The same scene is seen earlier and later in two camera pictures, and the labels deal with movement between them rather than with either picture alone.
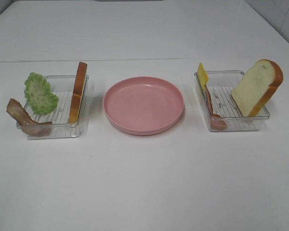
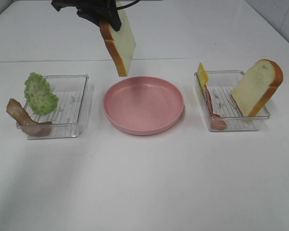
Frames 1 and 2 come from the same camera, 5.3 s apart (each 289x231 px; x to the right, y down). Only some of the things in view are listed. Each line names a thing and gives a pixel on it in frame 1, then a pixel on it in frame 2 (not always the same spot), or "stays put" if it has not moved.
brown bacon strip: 27,124 stays put
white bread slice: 78,92 to 121,44
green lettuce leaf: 37,92 stays put
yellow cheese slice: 203,75 stays put
